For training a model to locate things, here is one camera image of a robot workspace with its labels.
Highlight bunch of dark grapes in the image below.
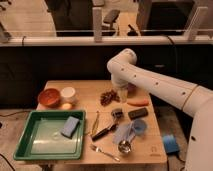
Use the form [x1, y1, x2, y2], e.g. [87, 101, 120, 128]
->
[100, 90, 120, 106]

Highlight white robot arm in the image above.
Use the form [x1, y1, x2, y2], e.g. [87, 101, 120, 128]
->
[107, 48, 213, 171]

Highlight blue plastic cup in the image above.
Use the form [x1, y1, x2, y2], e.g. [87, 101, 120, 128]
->
[132, 119, 147, 135]

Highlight white paper cup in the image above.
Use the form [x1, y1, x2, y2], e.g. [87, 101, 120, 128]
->
[60, 87, 76, 103]

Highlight purple bowl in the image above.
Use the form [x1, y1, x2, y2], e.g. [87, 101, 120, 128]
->
[128, 83, 137, 93]

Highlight orange carrot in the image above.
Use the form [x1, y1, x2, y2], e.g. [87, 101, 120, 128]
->
[127, 100, 149, 107]

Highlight dark rectangular block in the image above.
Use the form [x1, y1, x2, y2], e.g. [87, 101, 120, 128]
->
[128, 108, 148, 120]

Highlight blue grey cloth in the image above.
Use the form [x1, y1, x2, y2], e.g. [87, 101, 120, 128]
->
[113, 124, 135, 144]

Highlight wooden table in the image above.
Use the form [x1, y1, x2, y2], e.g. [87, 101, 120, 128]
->
[45, 80, 167, 165]

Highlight yellow green tongs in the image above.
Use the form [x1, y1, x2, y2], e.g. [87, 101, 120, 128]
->
[91, 111, 100, 136]

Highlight metal measuring spoon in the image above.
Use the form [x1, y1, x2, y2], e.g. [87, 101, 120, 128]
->
[118, 135, 132, 155]

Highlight small yellow egg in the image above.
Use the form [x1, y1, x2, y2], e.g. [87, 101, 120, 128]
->
[62, 103, 72, 110]

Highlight blue sponge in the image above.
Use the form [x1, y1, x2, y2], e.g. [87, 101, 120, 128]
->
[61, 116, 79, 138]

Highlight silver fork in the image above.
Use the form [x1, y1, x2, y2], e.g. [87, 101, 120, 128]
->
[90, 144, 120, 162]

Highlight blue box on floor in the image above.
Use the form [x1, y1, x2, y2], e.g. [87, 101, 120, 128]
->
[163, 134, 180, 154]

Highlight orange bowl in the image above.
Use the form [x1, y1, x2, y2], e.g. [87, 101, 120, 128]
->
[37, 88, 60, 107]

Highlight office chair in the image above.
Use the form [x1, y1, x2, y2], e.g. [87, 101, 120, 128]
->
[102, 9, 120, 36]

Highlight green plastic tray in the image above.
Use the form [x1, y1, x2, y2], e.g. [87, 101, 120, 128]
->
[14, 110, 86, 161]

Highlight white rail barrier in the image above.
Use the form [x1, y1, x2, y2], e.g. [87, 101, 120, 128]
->
[0, 8, 213, 47]

